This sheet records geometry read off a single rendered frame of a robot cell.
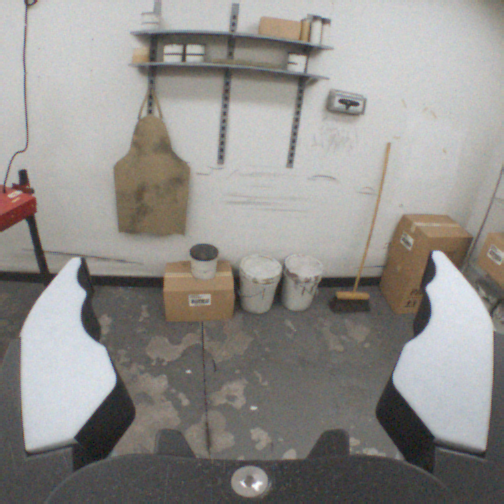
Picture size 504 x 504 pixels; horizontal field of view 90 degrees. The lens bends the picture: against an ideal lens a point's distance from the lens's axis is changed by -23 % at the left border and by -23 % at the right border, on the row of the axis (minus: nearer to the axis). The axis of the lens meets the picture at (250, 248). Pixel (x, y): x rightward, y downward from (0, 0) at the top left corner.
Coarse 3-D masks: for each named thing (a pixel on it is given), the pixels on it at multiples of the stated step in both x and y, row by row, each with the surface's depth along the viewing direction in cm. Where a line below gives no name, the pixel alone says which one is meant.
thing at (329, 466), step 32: (160, 448) 5; (320, 448) 5; (64, 480) 4; (96, 480) 4; (128, 480) 4; (160, 480) 4; (192, 480) 4; (224, 480) 4; (256, 480) 4; (288, 480) 4; (320, 480) 4; (352, 480) 4; (384, 480) 4; (416, 480) 4
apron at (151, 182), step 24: (144, 120) 188; (144, 144) 196; (168, 144) 199; (120, 168) 201; (144, 168) 205; (168, 168) 206; (120, 192) 210; (144, 192) 213; (168, 192) 215; (120, 216) 220; (144, 216) 222; (168, 216) 224
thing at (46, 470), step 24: (0, 384) 6; (0, 408) 5; (0, 432) 5; (0, 456) 4; (24, 456) 4; (48, 456) 5; (72, 456) 5; (0, 480) 4; (24, 480) 4; (48, 480) 4
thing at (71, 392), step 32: (64, 288) 9; (32, 320) 8; (64, 320) 8; (96, 320) 9; (32, 352) 7; (64, 352) 7; (96, 352) 7; (32, 384) 6; (64, 384) 6; (96, 384) 6; (32, 416) 5; (64, 416) 5; (96, 416) 6; (128, 416) 7; (32, 448) 5; (96, 448) 6
